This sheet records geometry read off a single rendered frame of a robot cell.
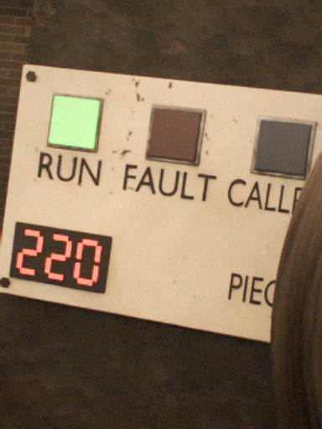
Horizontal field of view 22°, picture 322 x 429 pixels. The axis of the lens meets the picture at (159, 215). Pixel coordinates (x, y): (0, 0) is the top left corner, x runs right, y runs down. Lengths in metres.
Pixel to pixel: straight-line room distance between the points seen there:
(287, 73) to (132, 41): 0.12
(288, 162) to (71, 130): 0.17
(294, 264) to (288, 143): 0.15
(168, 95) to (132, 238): 0.11
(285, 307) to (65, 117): 0.25
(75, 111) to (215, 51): 0.11
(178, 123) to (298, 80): 0.09
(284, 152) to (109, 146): 0.13
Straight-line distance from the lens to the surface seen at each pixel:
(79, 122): 0.64
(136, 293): 0.63
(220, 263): 0.61
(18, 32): 7.43
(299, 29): 0.63
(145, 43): 0.65
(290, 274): 0.47
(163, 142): 0.61
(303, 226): 0.46
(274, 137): 0.60
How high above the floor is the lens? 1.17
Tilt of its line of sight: 3 degrees down
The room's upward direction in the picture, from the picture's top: 8 degrees clockwise
